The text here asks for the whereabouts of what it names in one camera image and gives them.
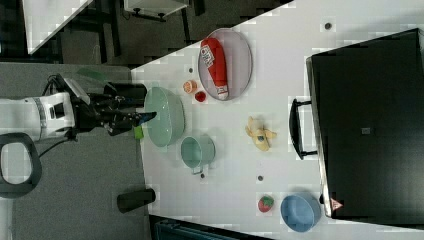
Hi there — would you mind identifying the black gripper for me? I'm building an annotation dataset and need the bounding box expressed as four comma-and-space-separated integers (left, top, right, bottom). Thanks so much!
70, 93, 157, 136

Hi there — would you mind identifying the plush peeled banana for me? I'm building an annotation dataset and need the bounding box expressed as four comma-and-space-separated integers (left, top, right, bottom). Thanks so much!
245, 116, 277, 152

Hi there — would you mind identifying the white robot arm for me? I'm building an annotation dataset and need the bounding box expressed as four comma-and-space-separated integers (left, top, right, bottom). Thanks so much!
1, 92, 157, 142

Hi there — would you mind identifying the green mug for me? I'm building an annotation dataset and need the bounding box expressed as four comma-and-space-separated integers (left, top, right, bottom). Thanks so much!
180, 134, 216, 175

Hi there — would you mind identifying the green colander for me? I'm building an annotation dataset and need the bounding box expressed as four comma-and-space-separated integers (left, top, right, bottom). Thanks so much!
144, 87, 185, 147

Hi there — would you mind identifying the plush orange slice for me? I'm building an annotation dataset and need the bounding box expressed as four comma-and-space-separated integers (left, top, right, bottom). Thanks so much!
183, 80, 197, 94

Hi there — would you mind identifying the small red plush strawberry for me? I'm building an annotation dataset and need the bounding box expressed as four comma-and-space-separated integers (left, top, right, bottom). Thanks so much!
195, 91, 206, 102

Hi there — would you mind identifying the red plush ketchup bottle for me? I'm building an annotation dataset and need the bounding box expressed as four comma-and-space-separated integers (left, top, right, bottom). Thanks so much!
200, 37, 229, 100

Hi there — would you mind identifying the grey oval plate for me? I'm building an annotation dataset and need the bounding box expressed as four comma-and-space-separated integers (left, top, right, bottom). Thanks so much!
198, 28, 252, 101

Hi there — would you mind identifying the large red plush strawberry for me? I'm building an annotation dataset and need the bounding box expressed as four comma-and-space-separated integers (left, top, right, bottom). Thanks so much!
258, 195, 274, 213

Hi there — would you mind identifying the blue bowl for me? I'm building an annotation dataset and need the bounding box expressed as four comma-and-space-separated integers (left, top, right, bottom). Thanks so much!
280, 192, 321, 233

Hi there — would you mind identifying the black cable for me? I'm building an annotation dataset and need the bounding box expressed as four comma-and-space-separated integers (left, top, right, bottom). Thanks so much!
38, 133, 78, 159

